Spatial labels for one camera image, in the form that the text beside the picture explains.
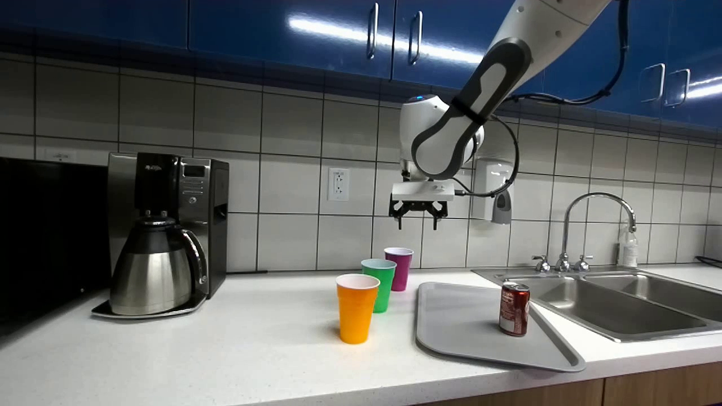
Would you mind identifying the stainless steel double sink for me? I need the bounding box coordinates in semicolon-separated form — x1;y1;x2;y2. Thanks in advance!
516;268;722;345

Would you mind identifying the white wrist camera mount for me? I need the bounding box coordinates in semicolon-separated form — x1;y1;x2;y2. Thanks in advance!
389;178;461;205

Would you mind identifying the black microwave oven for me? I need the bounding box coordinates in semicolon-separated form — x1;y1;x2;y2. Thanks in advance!
0;156;112;337

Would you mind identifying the steel coffee carafe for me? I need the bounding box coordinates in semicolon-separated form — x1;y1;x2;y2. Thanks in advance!
109;219;208;316

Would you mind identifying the purple plastic cup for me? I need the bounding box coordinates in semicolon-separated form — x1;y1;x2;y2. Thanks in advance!
383;246;416;293

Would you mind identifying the red soda can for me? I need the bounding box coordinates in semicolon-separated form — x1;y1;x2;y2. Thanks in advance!
496;279;533;338

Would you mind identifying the silver cabinet door handle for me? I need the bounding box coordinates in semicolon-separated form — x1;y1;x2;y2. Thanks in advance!
365;0;381;63
669;65;691;109
407;7;426;67
643;61;670;107

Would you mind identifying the wooden base cabinet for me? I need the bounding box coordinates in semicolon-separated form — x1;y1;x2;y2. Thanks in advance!
426;359;722;406

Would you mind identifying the clear soap bottle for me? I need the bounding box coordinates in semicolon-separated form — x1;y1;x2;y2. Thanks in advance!
617;223;640;271

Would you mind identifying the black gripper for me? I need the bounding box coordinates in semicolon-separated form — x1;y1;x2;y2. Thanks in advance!
389;196;449;233

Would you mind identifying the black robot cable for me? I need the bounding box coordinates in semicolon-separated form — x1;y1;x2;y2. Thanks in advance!
449;0;632;200

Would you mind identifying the black steel coffee maker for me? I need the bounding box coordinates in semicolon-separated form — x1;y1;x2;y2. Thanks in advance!
91;151;231;322

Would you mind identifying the grey plastic tray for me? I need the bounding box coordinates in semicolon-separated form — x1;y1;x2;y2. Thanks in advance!
414;279;586;374

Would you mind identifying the orange plastic cup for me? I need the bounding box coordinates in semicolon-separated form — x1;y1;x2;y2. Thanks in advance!
333;273;381;347

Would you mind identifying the green plastic cup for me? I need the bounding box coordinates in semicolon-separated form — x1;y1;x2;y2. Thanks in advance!
358;257;399;316

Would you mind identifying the white wall power outlet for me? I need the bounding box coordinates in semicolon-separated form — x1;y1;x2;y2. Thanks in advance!
324;165;355;204

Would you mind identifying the chrome gooseneck faucet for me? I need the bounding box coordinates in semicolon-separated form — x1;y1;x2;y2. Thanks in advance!
559;190;639;273

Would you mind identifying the blue wall cabinet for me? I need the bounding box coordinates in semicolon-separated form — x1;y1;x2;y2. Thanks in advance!
0;0;722;133

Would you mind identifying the white wall soap dispenser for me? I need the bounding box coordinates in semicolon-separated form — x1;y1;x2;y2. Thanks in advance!
469;156;516;226

